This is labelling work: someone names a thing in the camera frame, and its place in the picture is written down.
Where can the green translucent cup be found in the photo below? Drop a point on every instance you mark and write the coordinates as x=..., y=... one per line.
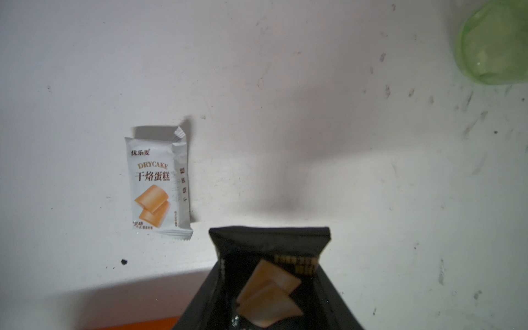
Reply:
x=491, y=46

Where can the white drycake cookie packet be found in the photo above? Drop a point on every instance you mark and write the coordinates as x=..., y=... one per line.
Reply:
x=158, y=178

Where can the orange storage box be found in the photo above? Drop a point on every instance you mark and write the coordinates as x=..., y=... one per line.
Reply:
x=161, y=324

